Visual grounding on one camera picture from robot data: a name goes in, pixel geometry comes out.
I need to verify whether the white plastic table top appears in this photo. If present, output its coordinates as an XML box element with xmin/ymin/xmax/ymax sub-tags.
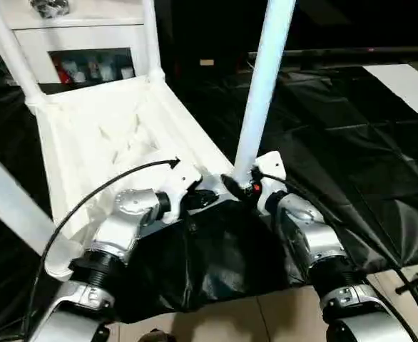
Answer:
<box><xmin>25</xmin><ymin>71</ymin><xmax>261</xmax><ymax>283</ymax></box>

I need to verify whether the black plastic mat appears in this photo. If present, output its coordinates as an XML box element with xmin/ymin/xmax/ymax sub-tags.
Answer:
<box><xmin>0</xmin><ymin>64</ymin><xmax>418</xmax><ymax>336</ymax></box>

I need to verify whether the dark robot torso part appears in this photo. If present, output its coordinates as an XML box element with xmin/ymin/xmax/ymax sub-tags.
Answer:
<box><xmin>139</xmin><ymin>331</ymin><xmax>175</xmax><ymax>342</ymax></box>

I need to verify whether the white flat board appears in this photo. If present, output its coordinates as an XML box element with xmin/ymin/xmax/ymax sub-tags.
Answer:
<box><xmin>362</xmin><ymin>63</ymin><xmax>418</xmax><ymax>130</ymax></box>

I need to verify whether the black floor stand bar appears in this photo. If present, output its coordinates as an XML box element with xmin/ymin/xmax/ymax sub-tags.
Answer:
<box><xmin>394</xmin><ymin>267</ymin><xmax>418</xmax><ymax>296</ymax></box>

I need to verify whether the black flat screen television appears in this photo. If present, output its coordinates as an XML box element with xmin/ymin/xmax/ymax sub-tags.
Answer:
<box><xmin>166</xmin><ymin>0</ymin><xmax>418</xmax><ymax>68</ymax></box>

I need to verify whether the white glass-door cabinet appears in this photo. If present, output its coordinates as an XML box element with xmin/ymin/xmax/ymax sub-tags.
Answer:
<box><xmin>0</xmin><ymin>0</ymin><xmax>157</xmax><ymax>92</ymax></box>

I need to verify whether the small grey cabinet ornament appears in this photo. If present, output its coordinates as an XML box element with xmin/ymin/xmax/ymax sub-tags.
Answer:
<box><xmin>31</xmin><ymin>0</ymin><xmax>71</xmax><ymax>19</ymax></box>

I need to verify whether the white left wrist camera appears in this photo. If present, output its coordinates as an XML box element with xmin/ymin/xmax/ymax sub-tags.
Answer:
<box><xmin>158</xmin><ymin>160</ymin><xmax>203</xmax><ymax>223</ymax></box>

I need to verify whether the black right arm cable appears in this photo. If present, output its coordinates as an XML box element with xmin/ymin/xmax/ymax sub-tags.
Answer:
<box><xmin>260</xmin><ymin>170</ymin><xmax>418</xmax><ymax>342</ymax></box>

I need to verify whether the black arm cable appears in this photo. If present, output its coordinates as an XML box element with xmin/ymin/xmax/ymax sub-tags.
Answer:
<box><xmin>20</xmin><ymin>157</ymin><xmax>182</xmax><ymax>337</ymax></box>
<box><xmin>260</xmin><ymin>170</ymin><xmax>418</xmax><ymax>342</ymax></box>

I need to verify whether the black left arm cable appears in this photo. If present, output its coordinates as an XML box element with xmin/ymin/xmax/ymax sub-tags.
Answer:
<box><xmin>20</xmin><ymin>157</ymin><xmax>182</xmax><ymax>337</ymax></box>

